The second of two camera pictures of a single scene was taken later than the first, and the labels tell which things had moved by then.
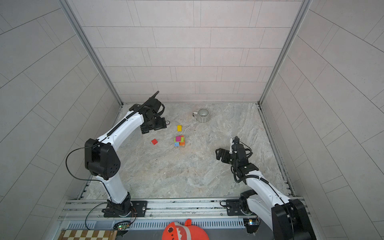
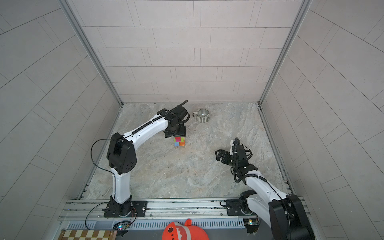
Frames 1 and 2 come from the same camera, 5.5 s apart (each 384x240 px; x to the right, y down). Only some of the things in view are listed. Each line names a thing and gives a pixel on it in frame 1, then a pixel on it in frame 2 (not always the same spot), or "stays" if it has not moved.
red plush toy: [177, 231] stays
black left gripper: [160, 126] → [182, 132]
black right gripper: [226, 153] stays
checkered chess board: [67, 234] stays
